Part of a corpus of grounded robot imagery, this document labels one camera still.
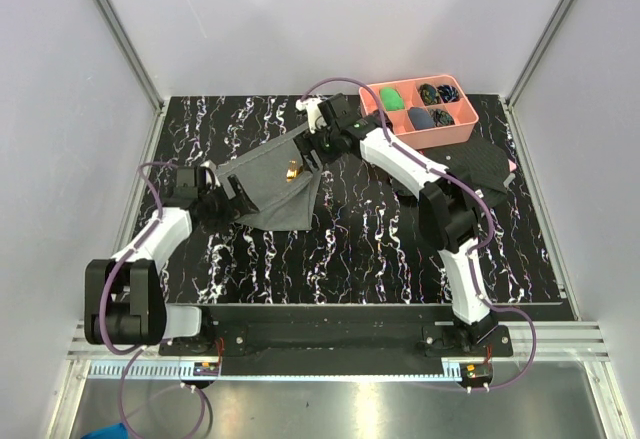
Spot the olive floral rolled tie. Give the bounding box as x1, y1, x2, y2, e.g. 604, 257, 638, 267
418, 83, 441, 106

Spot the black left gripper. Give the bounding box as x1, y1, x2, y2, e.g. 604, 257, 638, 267
199, 175, 258, 235

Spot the navy striped rolled tie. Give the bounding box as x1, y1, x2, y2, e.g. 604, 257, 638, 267
437, 84, 460, 103

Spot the green rolled cloth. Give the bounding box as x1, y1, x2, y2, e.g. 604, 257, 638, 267
379, 87, 405, 111

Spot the teal paisley rolled tie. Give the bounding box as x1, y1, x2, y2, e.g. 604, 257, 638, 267
429, 108, 455, 127

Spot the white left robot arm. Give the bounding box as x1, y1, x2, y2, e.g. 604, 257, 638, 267
84, 162, 259, 355

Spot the dark striped button shirt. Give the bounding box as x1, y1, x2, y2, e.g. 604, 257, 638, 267
420, 135, 515, 208

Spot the pink divided organizer box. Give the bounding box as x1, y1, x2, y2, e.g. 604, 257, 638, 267
359, 75, 478, 149

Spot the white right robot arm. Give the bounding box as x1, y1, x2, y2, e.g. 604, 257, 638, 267
294, 94, 497, 356

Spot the blue cloth scrap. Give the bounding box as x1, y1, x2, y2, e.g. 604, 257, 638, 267
81, 423, 129, 439

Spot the grey cloth napkin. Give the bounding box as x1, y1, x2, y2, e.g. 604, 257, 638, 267
215, 125, 322, 232

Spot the blue-grey rolled cloth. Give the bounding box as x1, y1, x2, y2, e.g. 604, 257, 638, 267
407, 107, 435, 131

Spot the gold spoon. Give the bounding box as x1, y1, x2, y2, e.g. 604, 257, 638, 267
286, 160, 304, 182

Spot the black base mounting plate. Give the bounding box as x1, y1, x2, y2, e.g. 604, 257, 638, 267
160, 304, 513, 380

